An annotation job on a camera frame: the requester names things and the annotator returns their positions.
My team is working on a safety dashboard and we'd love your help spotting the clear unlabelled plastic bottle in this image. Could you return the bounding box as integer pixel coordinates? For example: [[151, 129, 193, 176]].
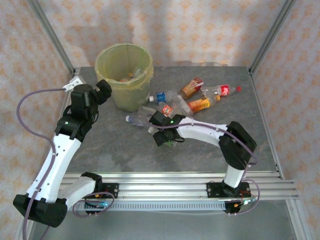
[[172, 94, 195, 116]]

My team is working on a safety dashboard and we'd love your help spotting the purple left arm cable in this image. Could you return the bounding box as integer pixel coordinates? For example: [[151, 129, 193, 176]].
[[16, 87, 116, 240]]

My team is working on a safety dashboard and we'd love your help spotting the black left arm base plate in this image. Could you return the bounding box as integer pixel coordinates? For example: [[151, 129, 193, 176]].
[[96, 182, 120, 200]]

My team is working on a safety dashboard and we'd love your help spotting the brown tea bottle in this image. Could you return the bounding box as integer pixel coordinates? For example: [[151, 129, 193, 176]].
[[179, 76, 204, 100]]

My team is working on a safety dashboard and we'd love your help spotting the red label cola bottle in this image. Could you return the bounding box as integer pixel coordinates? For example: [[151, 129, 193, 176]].
[[201, 84, 242, 98]]

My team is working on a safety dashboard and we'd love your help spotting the aluminium table side rail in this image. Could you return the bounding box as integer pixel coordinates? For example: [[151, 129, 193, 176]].
[[248, 68, 286, 180], [41, 68, 81, 180]]

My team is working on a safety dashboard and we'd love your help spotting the grey metal lower panel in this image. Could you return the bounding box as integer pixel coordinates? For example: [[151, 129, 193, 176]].
[[27, 211, 298, 240]]

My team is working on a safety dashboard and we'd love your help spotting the aluminium frame leg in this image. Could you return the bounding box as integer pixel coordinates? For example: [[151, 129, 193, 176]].
[[286, 199, 312, 240], [13, 219, 33, 240]]

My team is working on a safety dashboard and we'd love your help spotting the small red label bottle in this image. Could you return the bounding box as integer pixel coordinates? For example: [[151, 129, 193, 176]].
[[159, 104, 174, 116]]

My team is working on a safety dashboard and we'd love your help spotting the blue label white cap bottle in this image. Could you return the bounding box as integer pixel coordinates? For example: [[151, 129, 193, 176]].
[[149, 91, 179, 105]]

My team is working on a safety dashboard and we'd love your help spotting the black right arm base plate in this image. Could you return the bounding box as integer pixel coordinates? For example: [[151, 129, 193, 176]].
[[206, 182, 252, 200]]

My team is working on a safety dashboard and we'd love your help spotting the aluminium cross rail beam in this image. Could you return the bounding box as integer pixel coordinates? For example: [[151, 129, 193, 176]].
[[26, 171, 300, 201]]

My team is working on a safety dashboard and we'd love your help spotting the translucent plastic bin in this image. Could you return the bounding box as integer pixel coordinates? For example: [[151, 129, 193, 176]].
[[94, 43, 154, 113]]

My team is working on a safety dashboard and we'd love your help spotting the yellow-lined trash bin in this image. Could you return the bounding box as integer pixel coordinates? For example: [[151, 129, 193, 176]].
[[94, 43, 154, 92]]

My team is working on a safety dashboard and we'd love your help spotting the aluminium frame post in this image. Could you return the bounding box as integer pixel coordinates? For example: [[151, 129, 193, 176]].
[[26, 0, 76, 75], [249, 0, 297, 75]]

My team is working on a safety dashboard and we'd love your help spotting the orange yellow label bottle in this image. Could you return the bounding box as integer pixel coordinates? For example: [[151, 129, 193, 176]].
[[187, 95, 222, 114]]

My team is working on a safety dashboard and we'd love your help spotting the grey slotted cable duct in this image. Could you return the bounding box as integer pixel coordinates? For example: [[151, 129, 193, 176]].
[[37, 201, 227, 212]]

